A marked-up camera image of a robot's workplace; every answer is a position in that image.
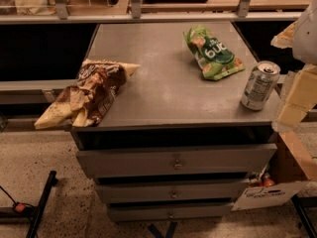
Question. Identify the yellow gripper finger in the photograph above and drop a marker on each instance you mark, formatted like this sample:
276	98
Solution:
284	39

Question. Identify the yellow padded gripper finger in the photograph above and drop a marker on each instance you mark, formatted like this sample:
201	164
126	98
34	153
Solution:
297	97

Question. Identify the green rice chip bag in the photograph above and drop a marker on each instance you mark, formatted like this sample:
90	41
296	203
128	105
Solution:
214	59

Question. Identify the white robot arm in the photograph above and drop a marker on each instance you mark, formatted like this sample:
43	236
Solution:
304	44

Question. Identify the brown chip bag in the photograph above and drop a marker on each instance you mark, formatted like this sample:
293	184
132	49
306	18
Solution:
87	102

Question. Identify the silver green soda can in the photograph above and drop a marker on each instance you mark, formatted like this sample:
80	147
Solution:
262	80

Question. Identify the cardboard box with label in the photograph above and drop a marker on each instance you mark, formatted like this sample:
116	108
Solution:
291	168

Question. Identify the orange bottle in box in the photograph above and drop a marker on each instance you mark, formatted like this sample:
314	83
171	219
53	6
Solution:
267	180

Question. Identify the grey drawer cabinet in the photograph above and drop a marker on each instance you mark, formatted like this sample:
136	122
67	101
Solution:
167	103

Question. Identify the bottom grey drawer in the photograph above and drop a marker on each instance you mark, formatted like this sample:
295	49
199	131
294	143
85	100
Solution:
165	212

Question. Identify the grey drawer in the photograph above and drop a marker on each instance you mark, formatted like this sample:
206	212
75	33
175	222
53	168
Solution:
145	162
165	212
171	190

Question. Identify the middle grey drawer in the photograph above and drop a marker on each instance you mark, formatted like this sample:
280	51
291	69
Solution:
171	190

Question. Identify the top grey drawer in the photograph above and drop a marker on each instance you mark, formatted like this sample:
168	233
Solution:
145	162

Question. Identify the black metal stand leg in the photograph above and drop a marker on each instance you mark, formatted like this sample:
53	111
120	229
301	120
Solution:
40	208

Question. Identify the metal rail frame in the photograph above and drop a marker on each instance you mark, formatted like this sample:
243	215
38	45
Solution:
102	11

